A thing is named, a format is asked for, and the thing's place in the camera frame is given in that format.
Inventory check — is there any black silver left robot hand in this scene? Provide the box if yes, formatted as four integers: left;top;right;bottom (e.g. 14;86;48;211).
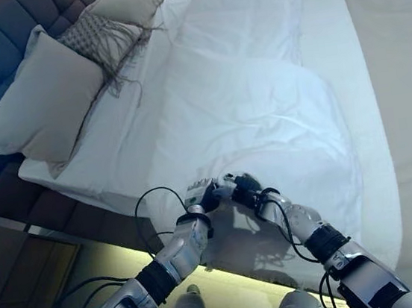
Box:
182;173;236;217

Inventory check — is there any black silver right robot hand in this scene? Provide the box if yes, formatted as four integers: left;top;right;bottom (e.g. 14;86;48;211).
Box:
226;169;266;210

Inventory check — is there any white duvet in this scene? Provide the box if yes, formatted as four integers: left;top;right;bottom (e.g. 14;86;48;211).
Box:
126;0;373;280

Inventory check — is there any white fitted bed sheet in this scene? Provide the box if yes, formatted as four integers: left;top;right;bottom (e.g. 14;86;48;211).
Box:
0;0;229;237

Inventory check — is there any silver left robot leg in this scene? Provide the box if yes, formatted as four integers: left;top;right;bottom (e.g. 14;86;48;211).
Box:
165;281;207;308

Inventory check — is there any silver robot leg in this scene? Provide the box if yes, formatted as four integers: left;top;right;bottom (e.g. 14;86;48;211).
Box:
278;286;323;308
165;281;207;308

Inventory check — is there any silver right robot leg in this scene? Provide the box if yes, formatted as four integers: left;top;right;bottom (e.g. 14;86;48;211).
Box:
278;286;323;308

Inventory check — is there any white textured blanket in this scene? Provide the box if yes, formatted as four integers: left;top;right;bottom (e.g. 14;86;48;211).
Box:
296;0;409;278

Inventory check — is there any large beige pillow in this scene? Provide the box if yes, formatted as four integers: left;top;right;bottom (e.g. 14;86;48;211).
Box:
0;18;116;186

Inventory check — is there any beige bedspread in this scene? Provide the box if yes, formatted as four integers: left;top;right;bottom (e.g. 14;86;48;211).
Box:
337;0;412;285

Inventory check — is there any grey macrame fringe cushion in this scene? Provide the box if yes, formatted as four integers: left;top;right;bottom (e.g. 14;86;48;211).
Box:
54;3;175;104

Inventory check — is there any dark wooden nightstand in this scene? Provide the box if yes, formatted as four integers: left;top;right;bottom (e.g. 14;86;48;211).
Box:
0;194;90;308

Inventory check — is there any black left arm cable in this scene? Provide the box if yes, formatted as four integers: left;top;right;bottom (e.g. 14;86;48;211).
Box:
44;182;213;308

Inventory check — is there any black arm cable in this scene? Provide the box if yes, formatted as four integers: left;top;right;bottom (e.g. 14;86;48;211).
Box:
44;182;213;308
253;180;346;308

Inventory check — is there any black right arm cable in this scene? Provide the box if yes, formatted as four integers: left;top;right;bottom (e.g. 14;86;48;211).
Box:
253;180;346;308

